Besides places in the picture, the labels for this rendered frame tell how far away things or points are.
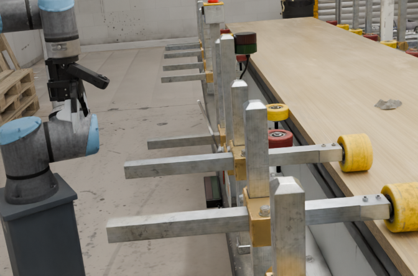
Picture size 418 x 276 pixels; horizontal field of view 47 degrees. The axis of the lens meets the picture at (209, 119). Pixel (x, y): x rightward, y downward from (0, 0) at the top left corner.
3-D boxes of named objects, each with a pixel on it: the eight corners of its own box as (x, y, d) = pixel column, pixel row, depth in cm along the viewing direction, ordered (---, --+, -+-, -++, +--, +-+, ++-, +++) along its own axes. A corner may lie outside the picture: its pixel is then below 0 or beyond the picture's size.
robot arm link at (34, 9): (27, -4, 142) (27, -3, 131) (68, -8, 146) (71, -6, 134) (33, 28, 145) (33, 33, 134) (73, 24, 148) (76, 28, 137)
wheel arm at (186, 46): (165, 52, 320) (165, 46, 319) (165, 51, 323) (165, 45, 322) (231, 47, 321) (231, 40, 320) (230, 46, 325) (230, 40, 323)
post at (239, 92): (242, 278, 116) (231, 82, 101) (240, 269, 119) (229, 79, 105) (257, 276, 116) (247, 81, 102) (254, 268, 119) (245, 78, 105)
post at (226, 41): (231, 205, 138) (219, 36, 123) (229, 199, 141) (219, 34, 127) (242, 204, 138) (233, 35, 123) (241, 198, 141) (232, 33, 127)
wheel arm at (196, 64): (163, 73, 273) (162, 65, 272) (163, 71, 277) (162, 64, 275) (239, 66, 275) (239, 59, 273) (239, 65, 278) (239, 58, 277)
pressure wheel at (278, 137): (266, 179, 129) (265, 138, 126) (261, 167, 137) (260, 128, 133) (296, 176, 129) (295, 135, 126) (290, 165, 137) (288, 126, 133)
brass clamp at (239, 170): (232, 181, 100) (231, 158, 99) (227, 156, 113) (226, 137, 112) (262, 179, 100) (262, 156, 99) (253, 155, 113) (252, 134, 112)
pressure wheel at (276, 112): (280, 145, 152) (280, 110, 148) (259, 141, 157) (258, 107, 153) (293, 137, 157) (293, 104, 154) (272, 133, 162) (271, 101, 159)
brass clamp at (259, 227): (249, 248, 76) (247, 220, 75) (239, 207, 89) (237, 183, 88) (287, 245, 77) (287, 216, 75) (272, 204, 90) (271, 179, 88)
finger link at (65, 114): (58, 134, 132) (58, 102, 135) (79, 132, 132) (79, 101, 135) (54, 131, 129) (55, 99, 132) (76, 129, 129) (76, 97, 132)
